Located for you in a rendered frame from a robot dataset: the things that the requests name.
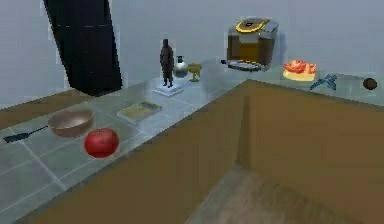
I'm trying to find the golden goblet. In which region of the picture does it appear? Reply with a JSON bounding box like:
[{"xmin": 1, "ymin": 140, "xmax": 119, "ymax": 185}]
[{"xmin": 187, "ymin": 63, "xmax": 203, "ymax": 83}]

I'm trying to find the brown counter with tiled top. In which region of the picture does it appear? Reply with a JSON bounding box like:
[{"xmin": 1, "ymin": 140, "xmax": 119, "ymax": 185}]
[{"xmin": 0, "ymin": 58, "xmax": 384, "ymax": 224}]

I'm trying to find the dark brown human statue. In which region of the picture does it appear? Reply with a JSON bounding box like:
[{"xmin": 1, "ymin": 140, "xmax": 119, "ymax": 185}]
[{"xmin": 152, "ymin": 38, "xmax": 185, "ymax": 98}]

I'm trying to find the brown yellow coffee machine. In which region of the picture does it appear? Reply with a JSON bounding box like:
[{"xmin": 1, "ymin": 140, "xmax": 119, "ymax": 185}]
[{"xmin": 220, "ymin": 16, "xmax": 280, "ymax": 73}]

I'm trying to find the red tomato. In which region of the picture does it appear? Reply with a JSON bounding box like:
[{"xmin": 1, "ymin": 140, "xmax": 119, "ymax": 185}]
[{"xmin": 83, "ymin": 127, "xmax": 120, "ymax": 159}]

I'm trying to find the orange food on yellow plate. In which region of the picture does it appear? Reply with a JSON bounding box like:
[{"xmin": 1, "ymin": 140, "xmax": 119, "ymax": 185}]
[{"xmin": 282, "ymin": 59, "xmax": 318, "ymax": 82}]

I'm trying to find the brown wooden bowl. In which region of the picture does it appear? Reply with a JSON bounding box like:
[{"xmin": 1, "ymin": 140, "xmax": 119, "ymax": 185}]
[{"xmin": 47, "ymin": 108, "xmax": 95, "ymax": 138}]

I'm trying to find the black fridge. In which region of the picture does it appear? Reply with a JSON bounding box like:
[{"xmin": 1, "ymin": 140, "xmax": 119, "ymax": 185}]
[{"xmin": 42, "ymin": 0, "xmax": 124, "ymax": 97}]

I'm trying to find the black spatula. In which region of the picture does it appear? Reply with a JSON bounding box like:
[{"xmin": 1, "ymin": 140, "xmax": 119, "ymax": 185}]
[{"xmin": 2, "ymin": 125, "xmax": 50, "ymax": 145}]

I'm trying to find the dark brown round potato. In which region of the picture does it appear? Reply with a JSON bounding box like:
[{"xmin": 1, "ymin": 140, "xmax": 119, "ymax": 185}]
[{"xmin": 362, "ymin": 77, "xmax": 378, "ymax": 91}]

